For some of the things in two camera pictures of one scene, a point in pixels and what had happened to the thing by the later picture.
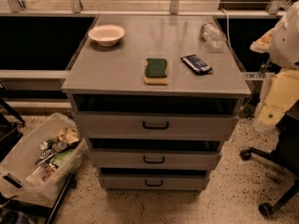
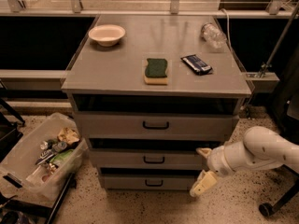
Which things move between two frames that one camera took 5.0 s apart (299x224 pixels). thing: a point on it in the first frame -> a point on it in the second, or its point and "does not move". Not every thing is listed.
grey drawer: x=153 y=158 does not move
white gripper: x=286 y=46 -> x=216 y=161
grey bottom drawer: x=151 y=182 does not move
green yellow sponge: x=155 y=71 does not move
